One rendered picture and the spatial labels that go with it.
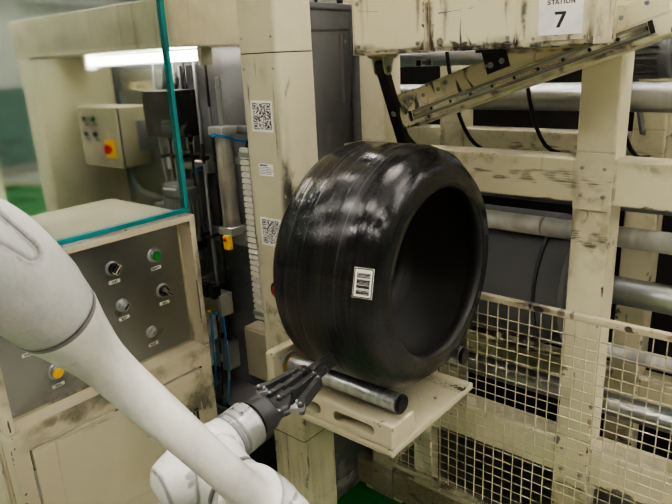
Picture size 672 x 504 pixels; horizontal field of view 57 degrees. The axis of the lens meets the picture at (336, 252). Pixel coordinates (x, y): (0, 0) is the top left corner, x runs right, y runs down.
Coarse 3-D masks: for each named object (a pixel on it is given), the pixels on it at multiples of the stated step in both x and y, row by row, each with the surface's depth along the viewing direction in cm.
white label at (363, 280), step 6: (354, 270) 119; (360, 270) 119; (366, 270) 118; (372, 270) 118; (354, 276) 119; (360, 276) 119; (366, 276) 119; (372, 276) 118; (354, 282) 119; (360, 282) 119; (366, 282) 119; (372, 282) 118; (354, 288) 120; (360, 288) 119; (366, 288) 119; (372, 288) 118; (354, 294) 120; (360, 294) 119; (366, 294) 119
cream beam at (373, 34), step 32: (352, 0) 155; (384, 0) 149; (416, 0) 144; (448, 0) 139; (480, 0) 134; (512, 0) 130; (608, 0) 125; (384, 32) 152; (416, 32) 146; (448, 32) 141; (480, 32) 136; (512, 32) 132; (608, 32) 128
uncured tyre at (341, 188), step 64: (320, 192) 129; (384, 192) 122; (448, 192) 158; (320, 256) 124; (384, 256) 120; (448, 256) 166; (320, 320) 127; (384, 320) 124; (448, 320) 161; (384, 384) 135
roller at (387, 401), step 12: (288, 360) 156; (300, 360) 154; (336, 372) 148; (324, 384) 149; (336, 384) 146; (348, 384) 144; (360, 384) 142; (372, 384) 141; (360, 396) 142; (372, 396) 139; (384, 396) 138; (396, 396) 136; (384, 408) 139; (396, 408) 135
